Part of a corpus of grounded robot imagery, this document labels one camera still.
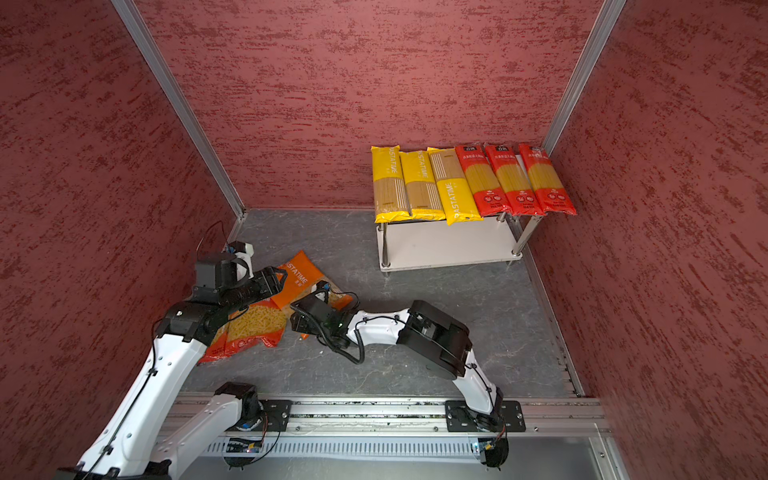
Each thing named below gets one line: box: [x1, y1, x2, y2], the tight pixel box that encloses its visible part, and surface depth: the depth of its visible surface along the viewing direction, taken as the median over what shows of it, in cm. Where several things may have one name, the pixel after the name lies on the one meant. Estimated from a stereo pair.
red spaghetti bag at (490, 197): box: [455, 144, 513, 217], surface depth 80 cm
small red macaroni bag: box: [203, 298, 287, 363], surface depth 86 cm
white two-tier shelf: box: [375, 212, 543, 272], surface depth 102 cm
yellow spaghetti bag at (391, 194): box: [371, 145, 412, 223], surface depth 78 cm
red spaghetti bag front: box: [485, 145, 546, 217], surface depth 79 cm
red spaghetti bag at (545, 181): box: [519, 143, 577, 216], surface depth 79 cm
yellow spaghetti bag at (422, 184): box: [399, 150, 446, 220], surface depth 79 cm
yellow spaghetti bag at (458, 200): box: [427, 147, 483, 226], surface depth 79 cm
